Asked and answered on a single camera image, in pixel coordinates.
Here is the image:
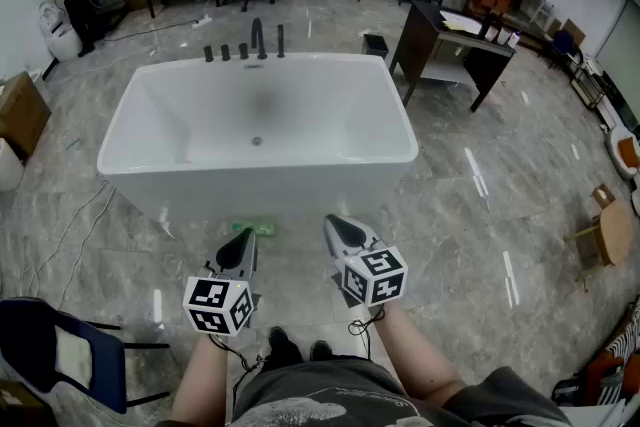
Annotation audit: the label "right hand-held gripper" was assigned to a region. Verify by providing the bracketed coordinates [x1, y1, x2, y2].
[323, 213, 409, 308]

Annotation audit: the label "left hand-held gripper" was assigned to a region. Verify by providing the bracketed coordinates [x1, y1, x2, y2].
[182, 227, 264, 339]

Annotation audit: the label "person's right forearm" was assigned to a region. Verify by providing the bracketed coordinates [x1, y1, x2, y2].
[372, 302, 466, 404]

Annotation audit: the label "person's left forearm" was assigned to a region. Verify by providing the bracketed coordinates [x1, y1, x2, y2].
[171, 333, 229, 424]

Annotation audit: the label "white bathtub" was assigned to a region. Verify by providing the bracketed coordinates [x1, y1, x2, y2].
[96, 52, 420, 222]

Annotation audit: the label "green plastic bottle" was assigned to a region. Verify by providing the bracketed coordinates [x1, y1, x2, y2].
[232, 217, 277, 239]

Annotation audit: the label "person's black left shoe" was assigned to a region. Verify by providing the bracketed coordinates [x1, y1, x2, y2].
[268, 326, 304, 374]

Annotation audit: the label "person's black shoe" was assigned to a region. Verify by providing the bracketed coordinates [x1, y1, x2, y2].
[309, 339, 334, 363]
[268, 326, 304, 374]

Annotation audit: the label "person's black right shoe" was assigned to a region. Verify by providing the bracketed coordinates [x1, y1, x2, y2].
[309, 339, 334, 363]

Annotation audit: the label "person's gray printed shirt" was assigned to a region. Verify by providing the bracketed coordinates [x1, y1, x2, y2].
[232, 357, 571, 427]

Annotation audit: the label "white cushion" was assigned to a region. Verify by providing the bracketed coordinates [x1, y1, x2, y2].
[53, 327, 94, 391]

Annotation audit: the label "black trash bin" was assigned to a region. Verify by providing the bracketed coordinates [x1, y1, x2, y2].
[362, 33, 390, 61]

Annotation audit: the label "black arched faucet spout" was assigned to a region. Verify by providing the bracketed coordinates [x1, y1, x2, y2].
[251, 17, 268, 61]

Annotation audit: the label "blue chair with black legs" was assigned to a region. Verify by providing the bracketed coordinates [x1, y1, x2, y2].
[0, 297, 171, 416]

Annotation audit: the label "dark wooden vanity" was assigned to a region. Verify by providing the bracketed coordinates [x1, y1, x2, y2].
[388, 0, 517, 113]

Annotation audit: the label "white papers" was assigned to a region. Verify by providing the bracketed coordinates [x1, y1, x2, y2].
[439, 9, 484, 35]

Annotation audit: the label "large brown cardboard box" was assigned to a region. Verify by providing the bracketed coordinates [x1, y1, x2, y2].
[0, 71, 53, 161]

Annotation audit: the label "small brown cardboard box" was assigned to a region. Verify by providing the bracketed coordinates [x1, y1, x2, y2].
[0, 379, 56, 427]

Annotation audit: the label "round wooden stool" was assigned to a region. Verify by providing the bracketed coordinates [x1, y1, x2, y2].
[564, 184, 636, 291]

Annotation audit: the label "white toilet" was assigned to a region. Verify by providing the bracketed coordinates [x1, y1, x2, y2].
[38, 0, 84, 62]

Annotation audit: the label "blue padded chair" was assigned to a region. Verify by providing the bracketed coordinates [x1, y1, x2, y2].
[549, 29, 586, 71]

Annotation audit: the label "striped orange chair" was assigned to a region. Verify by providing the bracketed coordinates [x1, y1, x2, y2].
[552, 299, 640, 416]

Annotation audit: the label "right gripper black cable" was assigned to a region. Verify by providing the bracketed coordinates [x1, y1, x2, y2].
[348, 304, 387, 361]

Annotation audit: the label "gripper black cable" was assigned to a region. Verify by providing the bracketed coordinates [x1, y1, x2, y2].
[209, 334, 266, 396]
[348, 304, 387, 361]

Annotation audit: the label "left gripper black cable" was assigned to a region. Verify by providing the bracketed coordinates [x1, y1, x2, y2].
[209, 334, 266, 396]

